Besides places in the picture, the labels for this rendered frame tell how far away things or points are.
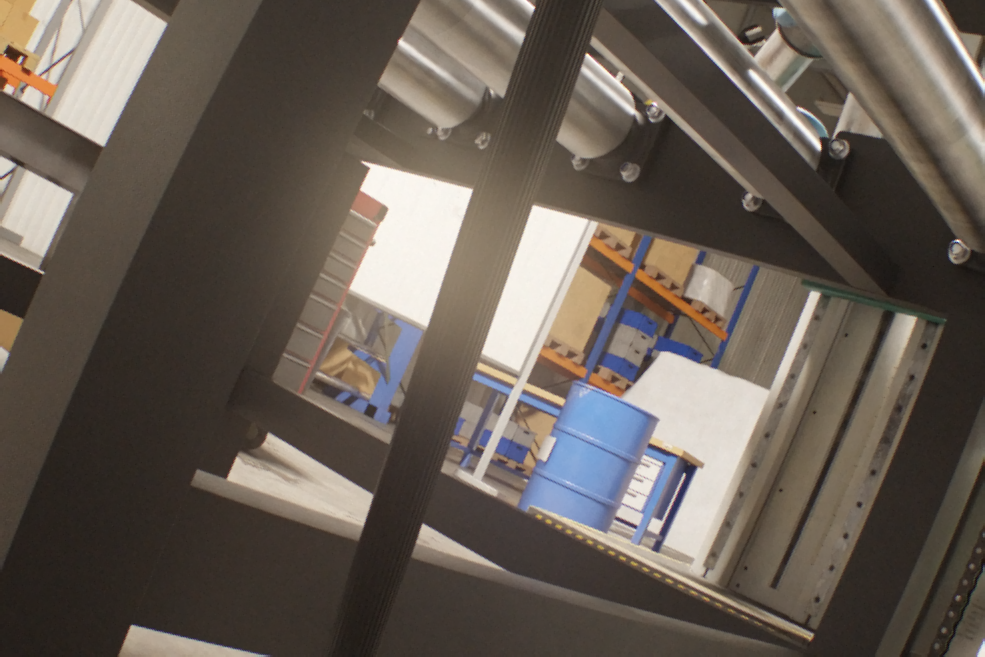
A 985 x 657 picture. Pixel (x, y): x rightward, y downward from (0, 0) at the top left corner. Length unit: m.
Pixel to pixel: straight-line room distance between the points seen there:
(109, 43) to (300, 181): 11.65
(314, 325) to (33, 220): 8.35
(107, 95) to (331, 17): 11.69
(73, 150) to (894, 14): 6.05
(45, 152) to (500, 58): 5.36
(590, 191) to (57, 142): 5.22
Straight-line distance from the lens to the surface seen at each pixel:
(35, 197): 12.05
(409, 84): 1.72
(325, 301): 3.91
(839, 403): 2.31
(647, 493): 9.10
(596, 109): 1.53
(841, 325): 2.36
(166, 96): 0.54
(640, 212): 1.60
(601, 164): 1.65
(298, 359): 3.91
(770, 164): 1.11
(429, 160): 1.91
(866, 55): 0.95
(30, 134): 6.59
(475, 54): 1.41
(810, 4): 0.89
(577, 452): 7.00
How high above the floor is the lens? 0.42
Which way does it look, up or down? 6 degrees up
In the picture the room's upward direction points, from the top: 25 degrees clockwise
